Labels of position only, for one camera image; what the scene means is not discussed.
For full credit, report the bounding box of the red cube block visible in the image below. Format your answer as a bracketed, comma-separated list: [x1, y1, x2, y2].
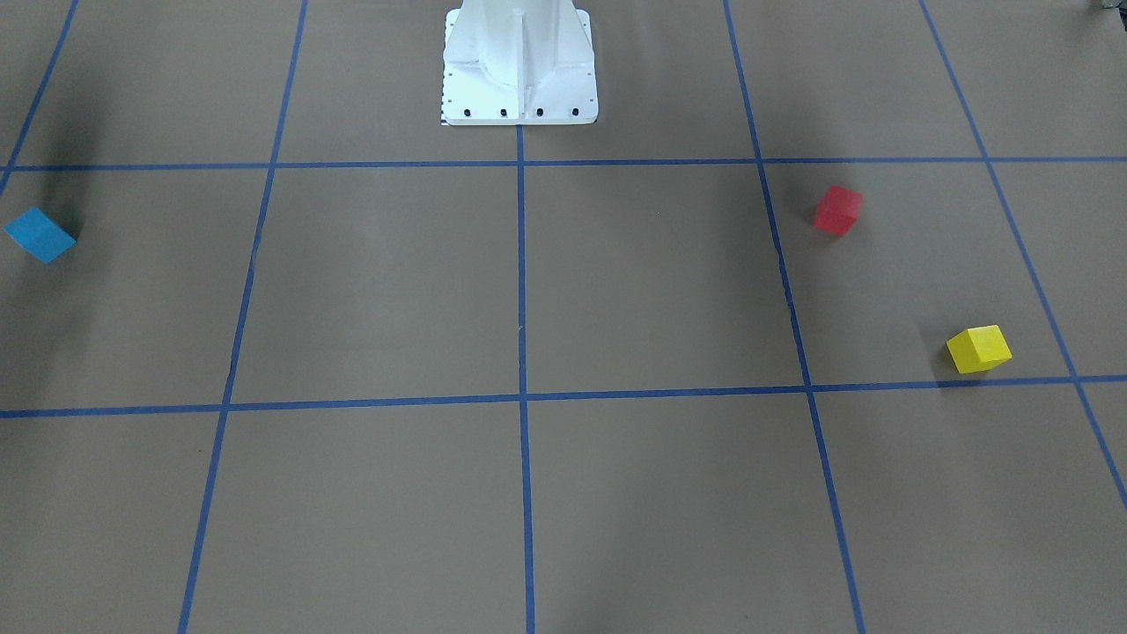
[813, 185, 863, 236]

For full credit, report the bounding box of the blue cube block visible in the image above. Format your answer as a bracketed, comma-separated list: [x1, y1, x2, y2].
[5, 206, 77, 264]

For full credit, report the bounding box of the yellow cube block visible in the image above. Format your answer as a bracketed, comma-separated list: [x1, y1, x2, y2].
[946, 324, 1013, 374]

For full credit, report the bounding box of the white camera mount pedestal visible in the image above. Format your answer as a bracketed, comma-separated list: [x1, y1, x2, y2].
[440, 1, 600, 126]

